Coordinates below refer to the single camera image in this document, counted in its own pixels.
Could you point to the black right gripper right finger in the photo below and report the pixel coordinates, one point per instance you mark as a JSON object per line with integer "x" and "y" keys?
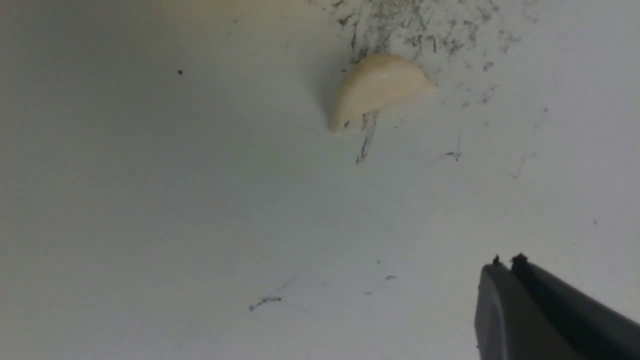
{"x": 594, "y": 330}

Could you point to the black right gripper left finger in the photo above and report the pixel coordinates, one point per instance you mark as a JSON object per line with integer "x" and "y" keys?
{"x": 508, "y": 323}

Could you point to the white dumpling front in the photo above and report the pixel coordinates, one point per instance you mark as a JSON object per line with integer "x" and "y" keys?
{"x": 376, "y": 82}

